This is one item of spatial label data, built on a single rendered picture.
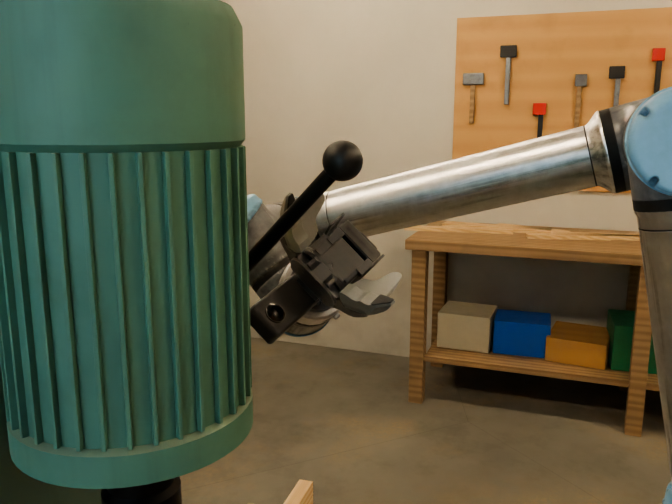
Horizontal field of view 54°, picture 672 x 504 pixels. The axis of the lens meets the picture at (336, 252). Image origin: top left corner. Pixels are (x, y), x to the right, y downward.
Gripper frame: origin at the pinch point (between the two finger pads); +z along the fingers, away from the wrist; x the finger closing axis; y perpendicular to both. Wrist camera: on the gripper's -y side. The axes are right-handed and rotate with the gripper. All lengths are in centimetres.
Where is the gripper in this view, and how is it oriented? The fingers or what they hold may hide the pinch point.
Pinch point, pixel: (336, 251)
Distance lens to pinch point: 65.7
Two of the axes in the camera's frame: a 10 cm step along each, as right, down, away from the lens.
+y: 7.0, -6.3, 3.4
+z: 2.0, -2.8, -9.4
